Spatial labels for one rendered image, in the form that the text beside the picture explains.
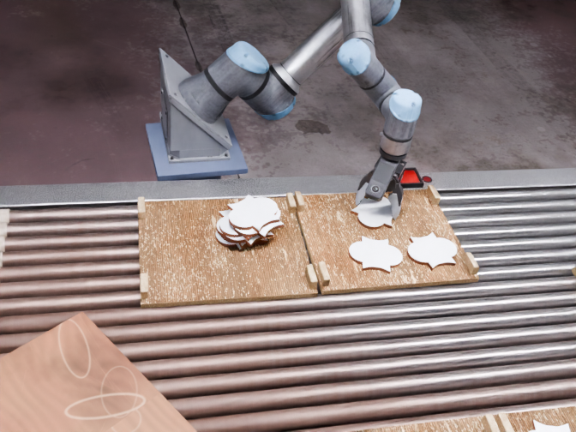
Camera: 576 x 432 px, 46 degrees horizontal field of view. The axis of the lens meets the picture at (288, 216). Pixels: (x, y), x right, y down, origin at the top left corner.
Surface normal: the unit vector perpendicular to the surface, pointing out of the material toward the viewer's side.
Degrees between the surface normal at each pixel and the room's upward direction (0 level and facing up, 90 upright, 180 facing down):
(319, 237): 0
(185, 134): 90
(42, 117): 0
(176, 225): 0
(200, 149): 90
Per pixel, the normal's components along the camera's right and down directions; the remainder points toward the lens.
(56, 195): 0.11, -0.74
